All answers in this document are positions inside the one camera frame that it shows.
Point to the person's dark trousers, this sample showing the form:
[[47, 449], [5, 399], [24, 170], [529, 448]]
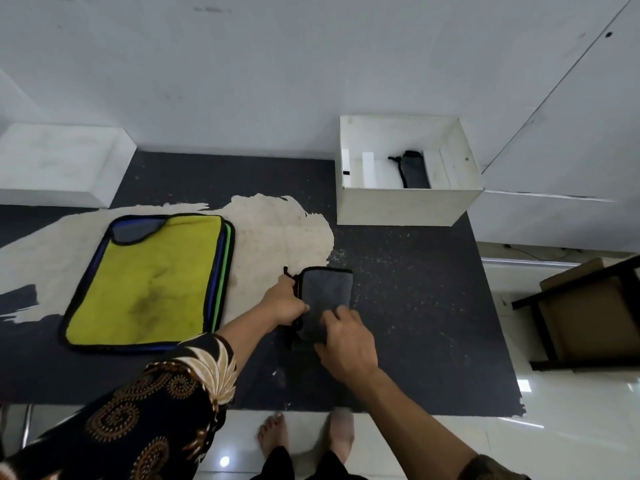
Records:
[[330, 469]]

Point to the metal floor rail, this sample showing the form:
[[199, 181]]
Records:
[[530, 262]]

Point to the person's right forearm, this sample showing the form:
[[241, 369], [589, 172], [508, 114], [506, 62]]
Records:
[[415, 429]]

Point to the person's right hand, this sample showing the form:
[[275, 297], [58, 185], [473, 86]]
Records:
[[350, 349]]

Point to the white flat box lid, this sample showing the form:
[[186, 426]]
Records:
[[55, 159]]

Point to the person's left hand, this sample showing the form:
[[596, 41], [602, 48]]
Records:
[[282, 304]]

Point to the black stool frame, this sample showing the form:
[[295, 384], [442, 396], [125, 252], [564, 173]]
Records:
[[545, 334]]

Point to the person's patterned left sleeve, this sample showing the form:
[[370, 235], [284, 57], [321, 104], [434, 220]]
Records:
[[135, 414]]

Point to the person's left forearm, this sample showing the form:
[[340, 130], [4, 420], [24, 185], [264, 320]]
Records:
[[250, 339]]

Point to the person's right foot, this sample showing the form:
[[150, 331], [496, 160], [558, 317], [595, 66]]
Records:
[[341, 434]]

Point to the person's patterned right sleeve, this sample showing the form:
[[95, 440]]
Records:
[[492, 469]]

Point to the white box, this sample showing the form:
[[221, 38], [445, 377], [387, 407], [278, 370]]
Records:
[[400, 207]]

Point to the stack of microfibre cloths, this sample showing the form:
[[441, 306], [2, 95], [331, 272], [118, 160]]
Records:
[[145, 284]]

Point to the person's left foot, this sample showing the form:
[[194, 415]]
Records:
[[272, 434]]

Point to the person's foot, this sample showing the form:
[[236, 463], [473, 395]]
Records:
[[341, 434], [272, 434]]

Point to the person's patterned sleeve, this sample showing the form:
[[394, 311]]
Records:
[[135, 414], [492, 469]]

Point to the yellow grey cloth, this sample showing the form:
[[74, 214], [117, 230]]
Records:
[[415, 172], [325, 289]]

